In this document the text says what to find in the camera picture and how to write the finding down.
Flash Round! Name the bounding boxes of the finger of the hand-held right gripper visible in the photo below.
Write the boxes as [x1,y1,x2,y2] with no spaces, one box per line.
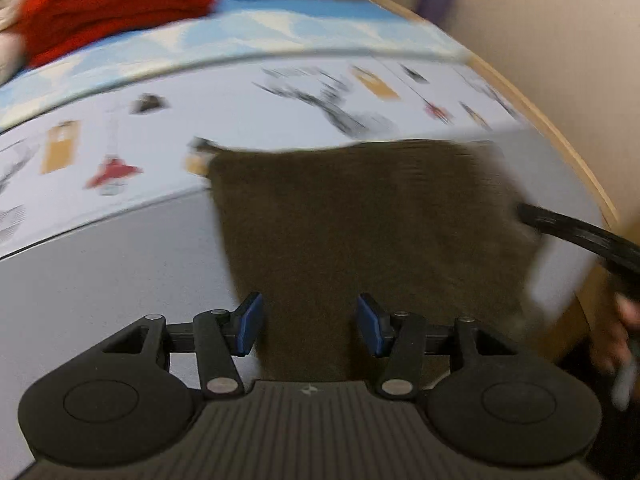
[516,203,640,281]

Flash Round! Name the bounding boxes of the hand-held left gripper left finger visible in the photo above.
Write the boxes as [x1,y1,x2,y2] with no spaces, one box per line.
[102,291,265,397]

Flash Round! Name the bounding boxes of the blue white patterned quilt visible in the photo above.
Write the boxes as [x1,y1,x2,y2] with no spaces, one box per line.
[0,0,471,133]

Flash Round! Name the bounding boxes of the olive corduroy pants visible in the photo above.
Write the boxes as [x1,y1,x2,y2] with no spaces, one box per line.
[207,138,543,383]

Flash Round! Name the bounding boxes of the purple rolled mat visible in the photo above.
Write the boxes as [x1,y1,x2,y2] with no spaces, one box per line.
[416,0,458,23]

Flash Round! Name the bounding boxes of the white plush toy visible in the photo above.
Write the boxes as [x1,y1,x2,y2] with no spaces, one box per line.
[0,0,31,86]

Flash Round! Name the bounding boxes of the red blanket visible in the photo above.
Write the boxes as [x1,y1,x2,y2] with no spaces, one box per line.
[17,0,219,70]

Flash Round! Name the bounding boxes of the wooden bed frame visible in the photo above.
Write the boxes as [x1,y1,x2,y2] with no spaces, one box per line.
[345,0,621,363]

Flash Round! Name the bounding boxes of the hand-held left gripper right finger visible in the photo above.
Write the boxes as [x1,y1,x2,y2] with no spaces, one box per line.
[356,292,521,397]

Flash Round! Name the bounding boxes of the person's right hand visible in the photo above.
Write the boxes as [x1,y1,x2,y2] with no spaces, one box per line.
[590,292,640,376]

